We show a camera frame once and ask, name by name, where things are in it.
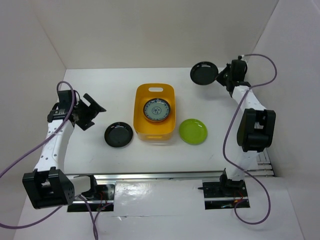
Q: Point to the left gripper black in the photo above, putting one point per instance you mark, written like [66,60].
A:
[92,110]

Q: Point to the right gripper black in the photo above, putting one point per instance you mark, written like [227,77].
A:
[219,78]

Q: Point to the black plate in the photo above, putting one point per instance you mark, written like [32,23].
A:
[118,134]
[204,73]

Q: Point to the orange plate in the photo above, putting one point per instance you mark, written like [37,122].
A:
[156,121]

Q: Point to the blue patterned plate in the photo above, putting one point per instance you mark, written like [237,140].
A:
[156,108]

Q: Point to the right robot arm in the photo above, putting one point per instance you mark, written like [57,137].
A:
[256,128]

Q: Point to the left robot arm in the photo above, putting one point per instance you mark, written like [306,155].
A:
[47,185]

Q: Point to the yellow plastic bin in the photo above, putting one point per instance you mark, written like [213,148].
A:
[148,131]

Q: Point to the green plate right side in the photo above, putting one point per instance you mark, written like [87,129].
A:
[193,131]

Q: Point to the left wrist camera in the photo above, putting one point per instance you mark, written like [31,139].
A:
[66,96]

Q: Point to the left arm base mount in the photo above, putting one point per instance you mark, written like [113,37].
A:
[100,193]

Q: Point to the aluminium side rail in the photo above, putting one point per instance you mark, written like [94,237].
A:
[264,164]

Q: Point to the aluminium front rail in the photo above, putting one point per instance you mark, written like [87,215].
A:
[157,176]

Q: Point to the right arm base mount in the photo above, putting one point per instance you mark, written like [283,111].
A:
[224,194]

